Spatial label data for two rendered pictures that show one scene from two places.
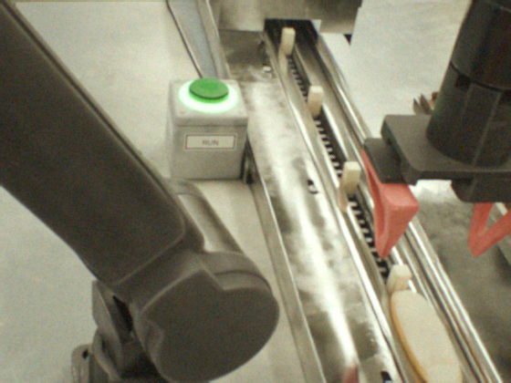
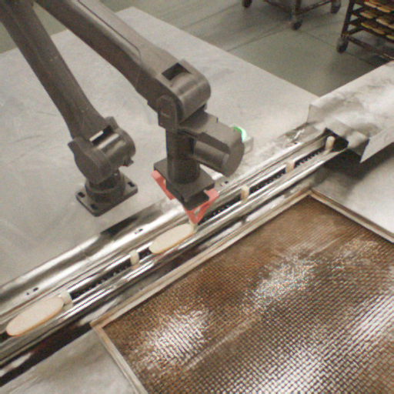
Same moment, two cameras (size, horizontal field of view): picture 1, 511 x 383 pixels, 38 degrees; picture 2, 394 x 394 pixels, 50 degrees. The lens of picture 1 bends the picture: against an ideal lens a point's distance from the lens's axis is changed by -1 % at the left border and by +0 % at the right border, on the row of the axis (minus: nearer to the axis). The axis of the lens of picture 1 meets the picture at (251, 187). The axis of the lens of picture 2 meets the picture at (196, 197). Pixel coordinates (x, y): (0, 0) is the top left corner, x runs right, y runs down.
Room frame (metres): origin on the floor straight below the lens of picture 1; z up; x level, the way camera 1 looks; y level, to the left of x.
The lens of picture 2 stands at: (0.25, -0.64, 1.51)
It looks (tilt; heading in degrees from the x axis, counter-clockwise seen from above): 46 degrees down; 68
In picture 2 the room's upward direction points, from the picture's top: straight up
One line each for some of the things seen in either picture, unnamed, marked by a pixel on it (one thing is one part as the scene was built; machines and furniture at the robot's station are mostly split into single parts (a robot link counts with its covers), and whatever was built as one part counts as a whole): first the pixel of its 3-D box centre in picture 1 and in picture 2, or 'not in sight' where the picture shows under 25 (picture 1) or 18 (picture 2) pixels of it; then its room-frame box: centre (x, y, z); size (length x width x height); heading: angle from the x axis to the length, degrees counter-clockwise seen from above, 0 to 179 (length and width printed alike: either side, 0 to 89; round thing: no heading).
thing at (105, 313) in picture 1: (177, 286); (108, 157); (0.32, 0.04, 0.94); 0.09 x 0.05 x 0.10; 123
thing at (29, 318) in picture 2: not in sight; (35, 314); (0.12, -0.22, 0.86); 0.10 x 0.04 x 0.01; 16
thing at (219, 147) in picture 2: not in sight; (205, 128); (0.45, -0.17, 1.12); 0.11 x 0.09 x 0.12; 123
